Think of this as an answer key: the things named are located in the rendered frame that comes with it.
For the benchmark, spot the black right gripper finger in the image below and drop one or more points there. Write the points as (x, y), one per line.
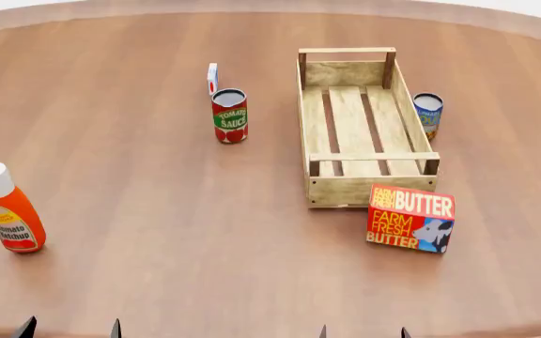
(322, 332)
(406, 333)

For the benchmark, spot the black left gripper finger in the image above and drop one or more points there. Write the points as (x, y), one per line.
(26, 330)
(116, 331)

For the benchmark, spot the red butter box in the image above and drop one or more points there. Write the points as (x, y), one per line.
(404, 220)

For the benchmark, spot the wooden slatted crate tray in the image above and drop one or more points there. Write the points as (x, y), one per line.
(352, 123)

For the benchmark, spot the orange tomato ketchup bottle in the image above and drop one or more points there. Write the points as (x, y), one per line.
(14, 222)

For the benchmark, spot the blue alphabet soup can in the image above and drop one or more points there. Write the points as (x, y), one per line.
(429, 114)

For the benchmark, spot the red tomato sauce can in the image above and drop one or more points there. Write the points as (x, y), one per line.
(230, 118)

